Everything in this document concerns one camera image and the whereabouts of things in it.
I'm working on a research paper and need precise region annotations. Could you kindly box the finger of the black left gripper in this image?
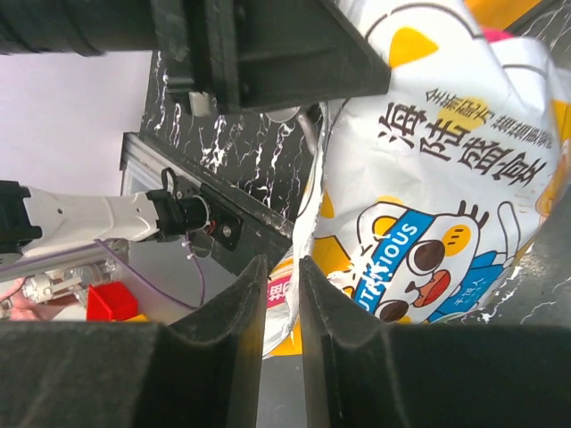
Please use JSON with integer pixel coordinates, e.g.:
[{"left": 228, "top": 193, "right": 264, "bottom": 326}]
[{"left": 213, "top": 1, "right": 391, "bottom": 114}]

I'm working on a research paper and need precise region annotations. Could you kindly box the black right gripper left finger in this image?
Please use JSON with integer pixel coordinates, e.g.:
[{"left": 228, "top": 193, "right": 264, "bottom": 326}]
[{"left": 1, "top": 256, "right": 268, "bottom": 427}]

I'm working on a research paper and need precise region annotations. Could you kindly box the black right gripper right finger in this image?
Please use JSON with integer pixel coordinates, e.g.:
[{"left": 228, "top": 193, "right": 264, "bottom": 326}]
[{"left": 299, "top": 258, "right": 570, "bottom": 427}]

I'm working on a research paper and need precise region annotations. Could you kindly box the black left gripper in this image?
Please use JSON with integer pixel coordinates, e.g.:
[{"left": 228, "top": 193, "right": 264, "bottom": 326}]
[{"left": 1, "top": 1, "right": 223, "bottom": 116}]

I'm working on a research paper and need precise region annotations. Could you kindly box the pink white pet food bag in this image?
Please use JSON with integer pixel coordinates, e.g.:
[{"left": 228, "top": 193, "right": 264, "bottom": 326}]
[{"left": 263, "top": 1, "right": 570, "bottom": 357}]

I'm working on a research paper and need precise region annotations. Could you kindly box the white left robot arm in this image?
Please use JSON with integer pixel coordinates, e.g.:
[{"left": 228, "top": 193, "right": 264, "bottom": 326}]
[{"left": 1, "top": 1, "right": 391, "bottom": 265}]

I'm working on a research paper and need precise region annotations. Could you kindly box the silver metal scoop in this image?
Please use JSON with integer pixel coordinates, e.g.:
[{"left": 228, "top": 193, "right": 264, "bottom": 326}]
[{"left": 265, "top": 106, "right": 319, "bottom": 156}]

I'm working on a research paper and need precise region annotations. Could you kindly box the red plastic bin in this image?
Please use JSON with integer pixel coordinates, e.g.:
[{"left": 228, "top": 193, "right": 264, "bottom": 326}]
[{"left": 86, "top": 281, "right": 139, "bottom": 321}]

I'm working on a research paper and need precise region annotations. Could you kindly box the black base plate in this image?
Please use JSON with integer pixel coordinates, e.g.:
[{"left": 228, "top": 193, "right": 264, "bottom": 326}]
[{"left": 121, "top": 133, "right": 293, "bottom": 275}]

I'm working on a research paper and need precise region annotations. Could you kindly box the aluminium frame rail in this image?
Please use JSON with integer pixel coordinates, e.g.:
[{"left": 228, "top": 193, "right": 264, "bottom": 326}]
[{"left": 1, "top": 241, "right": 110, "bottom": 283}]

